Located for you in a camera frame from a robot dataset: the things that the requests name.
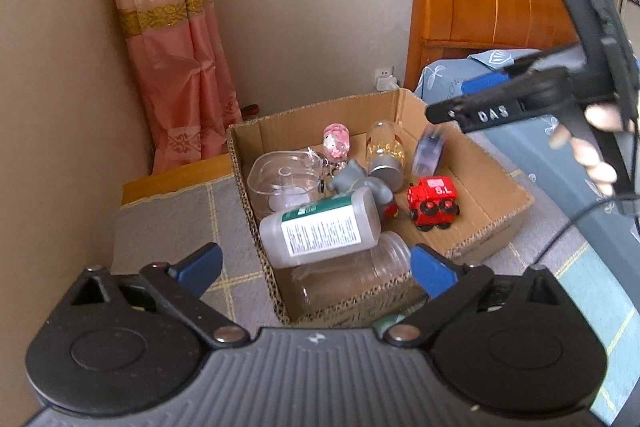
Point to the clear square plastic container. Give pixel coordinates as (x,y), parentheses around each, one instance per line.
(280,179)

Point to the mint green case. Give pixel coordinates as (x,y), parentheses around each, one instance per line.
(387,323)

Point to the white bottle green label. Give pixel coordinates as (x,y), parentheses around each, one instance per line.
(320,227)

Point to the person's right hand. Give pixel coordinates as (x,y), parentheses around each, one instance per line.
(605,117)

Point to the pink toy figure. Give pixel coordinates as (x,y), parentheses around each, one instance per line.
(336,142)

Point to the white charger plug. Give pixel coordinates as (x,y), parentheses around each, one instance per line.
(387,83)

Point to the grey teal checked mat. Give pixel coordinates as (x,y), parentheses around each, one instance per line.
(165,232)

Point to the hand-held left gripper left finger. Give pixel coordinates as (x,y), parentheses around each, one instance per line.
(200,266)

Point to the cardboard box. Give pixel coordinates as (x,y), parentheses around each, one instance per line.
(490,202)

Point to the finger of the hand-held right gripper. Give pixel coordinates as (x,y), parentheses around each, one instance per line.
(482,84)
(490,113)

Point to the grey toy animal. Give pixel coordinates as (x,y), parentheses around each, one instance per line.
(350,179)

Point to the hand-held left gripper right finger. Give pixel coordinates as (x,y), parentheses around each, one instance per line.
(435,269)

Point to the pink curtain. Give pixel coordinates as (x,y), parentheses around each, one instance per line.
(165,32)

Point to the wooden bedside table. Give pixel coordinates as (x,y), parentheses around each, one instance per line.
(175,177)

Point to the white wall socket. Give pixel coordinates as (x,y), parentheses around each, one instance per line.
(384,72)

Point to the clear plastic jar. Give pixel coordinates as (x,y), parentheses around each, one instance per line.
(350,277)

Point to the small boxy toy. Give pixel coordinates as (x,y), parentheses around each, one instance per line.
(427,152)

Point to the red toy train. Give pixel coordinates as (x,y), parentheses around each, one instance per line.
(432,202)

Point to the glass bottle of gold capsules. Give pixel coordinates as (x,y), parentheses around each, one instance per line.
(385,152)

